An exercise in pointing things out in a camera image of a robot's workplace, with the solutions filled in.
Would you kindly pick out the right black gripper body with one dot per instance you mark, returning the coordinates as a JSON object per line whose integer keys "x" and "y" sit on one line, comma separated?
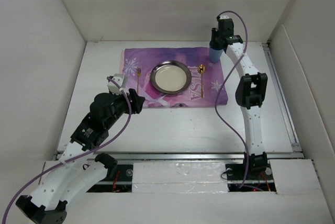
{"x": 215, "y": 36}

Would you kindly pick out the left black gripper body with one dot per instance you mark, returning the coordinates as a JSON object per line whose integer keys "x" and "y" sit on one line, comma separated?
{"x": 132, "y": 99}

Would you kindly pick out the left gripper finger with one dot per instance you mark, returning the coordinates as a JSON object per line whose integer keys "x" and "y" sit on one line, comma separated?
{"x": 138, "y": 100}
{"x": 137, "y": 108}

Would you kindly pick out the blue plastic cup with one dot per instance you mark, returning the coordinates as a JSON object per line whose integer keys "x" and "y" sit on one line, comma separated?
{"x": 214, "y": 53}

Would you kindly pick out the gold fork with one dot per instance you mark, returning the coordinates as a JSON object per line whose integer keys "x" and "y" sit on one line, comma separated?
{"x": 138, "y": 77}

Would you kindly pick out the round metal plate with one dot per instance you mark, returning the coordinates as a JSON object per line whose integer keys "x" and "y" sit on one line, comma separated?
{"x": 171, "y": 77}

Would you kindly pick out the gold spoon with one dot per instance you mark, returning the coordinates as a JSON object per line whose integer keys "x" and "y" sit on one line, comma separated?
{"x": 201, "y": 70}

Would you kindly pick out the purple pink printed cloth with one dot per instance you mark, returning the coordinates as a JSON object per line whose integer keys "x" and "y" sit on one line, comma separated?
{"x": 148, "y": 58}

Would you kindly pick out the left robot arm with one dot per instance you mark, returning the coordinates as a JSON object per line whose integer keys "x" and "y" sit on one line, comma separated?
{"x": 64, "y": 185}

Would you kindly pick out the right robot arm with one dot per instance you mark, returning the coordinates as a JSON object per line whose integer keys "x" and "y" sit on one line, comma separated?
{"x": 250, "y": 94}

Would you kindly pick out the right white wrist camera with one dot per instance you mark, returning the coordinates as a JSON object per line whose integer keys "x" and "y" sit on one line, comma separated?
{"x": 222, "y": 17}

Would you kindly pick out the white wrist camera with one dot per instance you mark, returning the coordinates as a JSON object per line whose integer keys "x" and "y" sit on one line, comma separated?
{"x": 117, "y": 83}
{"x": 222, "y": 17}

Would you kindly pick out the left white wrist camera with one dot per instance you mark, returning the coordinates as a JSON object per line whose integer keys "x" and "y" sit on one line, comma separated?
{"x": 117, "y": 83}

